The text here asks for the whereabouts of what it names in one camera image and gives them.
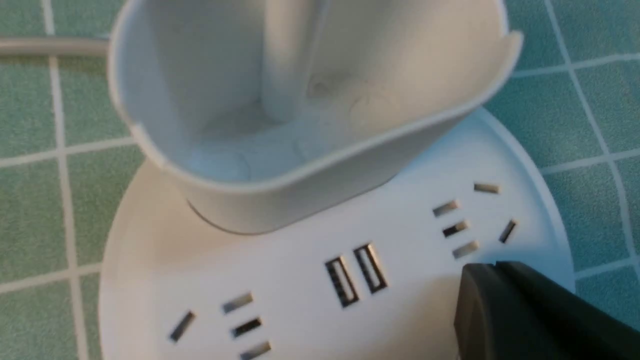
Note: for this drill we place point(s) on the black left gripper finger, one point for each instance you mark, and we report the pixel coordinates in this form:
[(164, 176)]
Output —
[(510, 311)]

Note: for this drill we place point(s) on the white desk lamp base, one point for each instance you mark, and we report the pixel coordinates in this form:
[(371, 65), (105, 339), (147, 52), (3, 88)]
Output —
[(317, 174)]

